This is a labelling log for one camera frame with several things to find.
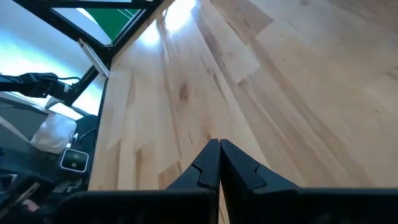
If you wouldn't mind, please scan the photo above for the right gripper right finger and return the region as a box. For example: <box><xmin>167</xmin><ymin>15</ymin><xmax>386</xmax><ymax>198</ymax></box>
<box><xmin>220</xmin><ymin>139</ymin><xmax>398</xmax><ymax>224</ymax></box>

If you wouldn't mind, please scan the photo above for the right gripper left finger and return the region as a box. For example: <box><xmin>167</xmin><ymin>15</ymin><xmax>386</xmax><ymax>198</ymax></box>
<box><xmin>54</xmin><ymin>139</ymin><xmax>221</xmax><ymax>224</ymax></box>

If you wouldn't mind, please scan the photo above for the white-rimmed square device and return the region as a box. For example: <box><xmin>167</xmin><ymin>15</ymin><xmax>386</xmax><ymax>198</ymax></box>
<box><xmin>58</xmin><ymin>147</ymin><xmax>90</xmax><ymax>174</ymax></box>

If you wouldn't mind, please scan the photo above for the white plastic bag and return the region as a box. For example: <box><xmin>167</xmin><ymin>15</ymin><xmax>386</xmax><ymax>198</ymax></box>
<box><xmin>29</xmin><ymin>113</ymin><xmax>78</xmax><ymax>156</ymax></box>

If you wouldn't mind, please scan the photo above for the white light bar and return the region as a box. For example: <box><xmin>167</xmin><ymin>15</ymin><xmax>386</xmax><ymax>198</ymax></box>
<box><xmin>76</xmin><ymin>37</ymin><xmax>111</xmax><ymax>79</ymax></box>

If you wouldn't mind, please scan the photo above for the green surface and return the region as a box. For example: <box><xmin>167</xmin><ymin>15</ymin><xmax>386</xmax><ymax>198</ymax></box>
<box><xmin>83</xmin><ymin>7</ymin><xmax>141</xmax><ymax>43</ymax></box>

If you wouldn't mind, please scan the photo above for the black aluminium table frame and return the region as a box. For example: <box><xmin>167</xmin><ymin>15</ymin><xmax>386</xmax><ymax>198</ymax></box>
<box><xmin>11</xmin><ymin>0</ymin><xmax>165</xmax><ymax>108</ymax></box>

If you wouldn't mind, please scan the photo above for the black bar with cable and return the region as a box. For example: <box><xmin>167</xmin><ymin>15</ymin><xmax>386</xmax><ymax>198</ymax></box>
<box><xmin>0</xmin><ymin>71</ymin><xmax>80</xmax><ymax>100</ymax></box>

